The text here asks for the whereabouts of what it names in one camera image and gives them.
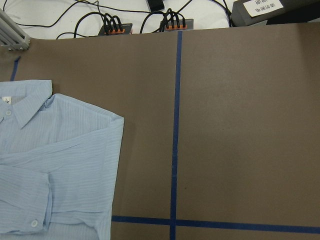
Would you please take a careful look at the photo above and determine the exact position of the dark grey labelled box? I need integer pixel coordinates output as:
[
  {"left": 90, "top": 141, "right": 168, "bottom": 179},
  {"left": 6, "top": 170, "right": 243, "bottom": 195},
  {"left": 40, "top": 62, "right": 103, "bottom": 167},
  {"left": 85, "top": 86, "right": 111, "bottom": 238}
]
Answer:
[{"left": 230, "top": 0, "right": 320, "bottom": 27}]

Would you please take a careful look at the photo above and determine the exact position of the right orange-port USB hub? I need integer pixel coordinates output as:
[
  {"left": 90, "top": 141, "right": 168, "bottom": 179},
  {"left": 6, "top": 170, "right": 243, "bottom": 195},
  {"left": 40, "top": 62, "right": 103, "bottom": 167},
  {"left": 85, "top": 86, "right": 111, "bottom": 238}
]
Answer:
[{"left": 158, "top": 8, "right": 194, "bottom": 32}]

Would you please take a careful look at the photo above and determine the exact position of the light blue button-up shirt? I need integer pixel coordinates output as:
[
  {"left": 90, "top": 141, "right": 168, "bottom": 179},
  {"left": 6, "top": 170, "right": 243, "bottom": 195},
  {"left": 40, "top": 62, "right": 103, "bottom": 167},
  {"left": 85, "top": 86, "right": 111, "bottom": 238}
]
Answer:
[{"left": 0, "top": 80, "right": 124, "bottom": 240}]

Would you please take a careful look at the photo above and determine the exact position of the grey aluminium frame post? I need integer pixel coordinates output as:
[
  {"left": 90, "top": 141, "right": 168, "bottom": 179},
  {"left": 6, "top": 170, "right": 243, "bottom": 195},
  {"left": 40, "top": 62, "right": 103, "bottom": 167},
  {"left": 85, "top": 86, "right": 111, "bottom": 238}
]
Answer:
[{"left": 0, "top": 9, "right": 31, "bottom": 51}]

